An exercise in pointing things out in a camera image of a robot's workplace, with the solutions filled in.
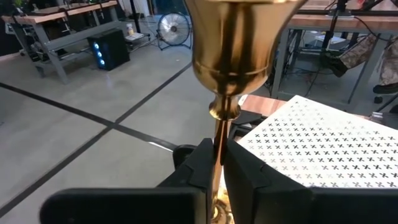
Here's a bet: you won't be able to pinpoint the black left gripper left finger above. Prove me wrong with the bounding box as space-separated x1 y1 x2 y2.
39 138 217 224

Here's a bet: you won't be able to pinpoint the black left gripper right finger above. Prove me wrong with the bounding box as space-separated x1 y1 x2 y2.
223 139 398 224

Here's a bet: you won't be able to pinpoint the medium gold candlestick holder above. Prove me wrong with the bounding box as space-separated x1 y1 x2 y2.
183 0 308 224

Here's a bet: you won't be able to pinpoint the white perforated riser stand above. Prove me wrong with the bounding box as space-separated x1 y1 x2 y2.
236 95 398 189

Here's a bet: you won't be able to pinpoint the black computer tower blue lights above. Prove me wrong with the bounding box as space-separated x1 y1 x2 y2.
86 28 131 72

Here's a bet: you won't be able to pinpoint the person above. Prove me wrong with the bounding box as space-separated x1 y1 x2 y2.
320 34 398 95

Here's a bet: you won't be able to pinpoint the black floor fan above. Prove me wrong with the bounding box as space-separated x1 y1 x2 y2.
156 11 193 51

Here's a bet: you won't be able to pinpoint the grey workbench wooden top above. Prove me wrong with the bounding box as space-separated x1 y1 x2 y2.
270 12 398 105
1 0 125 85

